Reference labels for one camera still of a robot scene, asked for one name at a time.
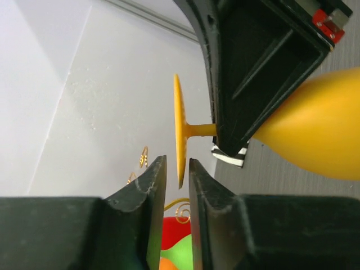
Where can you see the orange plastic wine glass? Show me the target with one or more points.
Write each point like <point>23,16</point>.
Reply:
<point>166,264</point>

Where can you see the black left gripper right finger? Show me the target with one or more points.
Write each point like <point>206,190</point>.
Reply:
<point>231,231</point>

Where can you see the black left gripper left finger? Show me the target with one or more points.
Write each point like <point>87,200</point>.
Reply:
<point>122,231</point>

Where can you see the gold wire glass rack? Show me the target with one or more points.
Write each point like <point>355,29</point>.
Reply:
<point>182,206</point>

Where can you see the yellow plastic wine glass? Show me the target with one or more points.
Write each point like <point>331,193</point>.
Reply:
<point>313,124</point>

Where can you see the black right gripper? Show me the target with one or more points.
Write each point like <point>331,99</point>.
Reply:
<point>241,39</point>

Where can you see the red plastic wine glass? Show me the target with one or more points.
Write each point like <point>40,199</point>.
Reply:
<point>174,229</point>

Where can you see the green plastic wine glass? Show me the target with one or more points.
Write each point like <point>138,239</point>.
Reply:
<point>180,254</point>

